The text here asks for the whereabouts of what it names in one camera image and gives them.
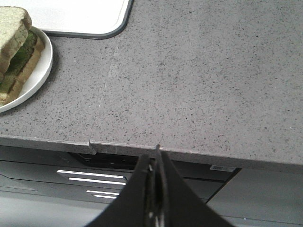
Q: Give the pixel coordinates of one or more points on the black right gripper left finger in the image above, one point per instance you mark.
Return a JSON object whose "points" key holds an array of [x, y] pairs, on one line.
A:
{"points": [[134, 206]]}

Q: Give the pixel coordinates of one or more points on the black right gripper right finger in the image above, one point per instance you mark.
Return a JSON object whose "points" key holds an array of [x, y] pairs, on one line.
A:
{"points": [[175, 204]]}

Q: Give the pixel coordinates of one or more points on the green lettuce leaf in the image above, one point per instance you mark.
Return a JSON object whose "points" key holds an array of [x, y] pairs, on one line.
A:
{"points": [[18, 71]]}

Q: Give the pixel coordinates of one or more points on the toasted bread slice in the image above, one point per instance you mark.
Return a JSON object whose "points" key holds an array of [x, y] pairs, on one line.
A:
{"points": [[6, 98], [15, 23]]}

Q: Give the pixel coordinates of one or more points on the black appliance under counter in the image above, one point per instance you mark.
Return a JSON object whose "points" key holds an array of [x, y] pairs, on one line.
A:
{"points": [[82, 177]]}

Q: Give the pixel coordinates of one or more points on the white round plate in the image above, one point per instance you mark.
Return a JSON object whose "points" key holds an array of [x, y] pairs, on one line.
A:
{"points": [[39, 74]]}

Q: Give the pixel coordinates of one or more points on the white cutting board grey rim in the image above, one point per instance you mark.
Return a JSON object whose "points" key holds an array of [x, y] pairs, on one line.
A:
{"points": [[96, 19]]}

